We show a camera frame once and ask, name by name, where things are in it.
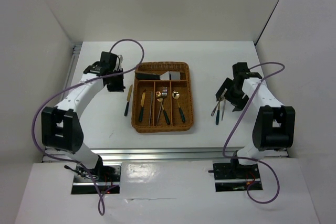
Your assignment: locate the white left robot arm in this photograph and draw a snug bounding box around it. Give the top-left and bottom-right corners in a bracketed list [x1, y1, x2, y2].
[41, 51, 124, 182]

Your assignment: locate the brown wicker cutlery tray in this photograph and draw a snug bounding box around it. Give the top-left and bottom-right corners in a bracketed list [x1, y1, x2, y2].
[131, 62, 194, 133]

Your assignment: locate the gold spoon green handle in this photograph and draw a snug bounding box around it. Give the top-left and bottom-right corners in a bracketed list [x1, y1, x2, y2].
[215, 98, 223, 125]
[172, 90, 186, 123]

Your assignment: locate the silver fork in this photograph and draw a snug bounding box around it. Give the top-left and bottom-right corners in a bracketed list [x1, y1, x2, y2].
[155, 87, 168, 125]

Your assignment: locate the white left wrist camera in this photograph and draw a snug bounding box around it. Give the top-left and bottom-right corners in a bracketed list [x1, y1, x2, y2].
[116, 55, 123, 69]

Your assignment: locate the gold fork green handle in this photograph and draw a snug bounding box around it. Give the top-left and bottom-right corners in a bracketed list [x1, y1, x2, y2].
[161, 106, 171, 125]

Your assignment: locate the aluminium table rail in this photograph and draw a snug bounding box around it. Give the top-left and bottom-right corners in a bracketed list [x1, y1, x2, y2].
[92, 147, 224, 163]

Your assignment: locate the silver cake server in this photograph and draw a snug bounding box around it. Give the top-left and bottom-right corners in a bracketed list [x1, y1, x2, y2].
[160, 71, 183, 81]

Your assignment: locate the black handled metal spatula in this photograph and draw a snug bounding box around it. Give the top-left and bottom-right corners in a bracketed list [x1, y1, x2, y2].
[135, 72, 170, 81]

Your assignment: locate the gold knife green handle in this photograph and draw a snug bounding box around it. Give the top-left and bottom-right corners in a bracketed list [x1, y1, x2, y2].
[124, 85, 133, 116]
[138, 89, 146, 122]

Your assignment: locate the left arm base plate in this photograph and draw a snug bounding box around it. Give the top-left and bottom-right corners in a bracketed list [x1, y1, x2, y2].
[64, 165, 121, 195]

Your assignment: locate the silver spoon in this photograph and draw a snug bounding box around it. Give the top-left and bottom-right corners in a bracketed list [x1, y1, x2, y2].
[211, 89, 228, 122]

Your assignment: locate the silver table knife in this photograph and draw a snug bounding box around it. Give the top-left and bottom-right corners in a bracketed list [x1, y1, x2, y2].
[149, 91, 154, 126]

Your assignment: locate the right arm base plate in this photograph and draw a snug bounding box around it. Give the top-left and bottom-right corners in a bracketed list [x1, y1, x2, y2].
[208, 163, 263, 192]

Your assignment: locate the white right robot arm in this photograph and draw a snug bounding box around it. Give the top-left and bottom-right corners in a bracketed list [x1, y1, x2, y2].
[225, 62, 296, 178]

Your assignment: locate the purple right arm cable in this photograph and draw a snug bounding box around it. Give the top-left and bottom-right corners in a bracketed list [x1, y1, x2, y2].
[222, 62, 286, 204]

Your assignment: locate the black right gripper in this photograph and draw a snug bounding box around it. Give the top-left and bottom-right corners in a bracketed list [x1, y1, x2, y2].
[216, 78, 250, 112]

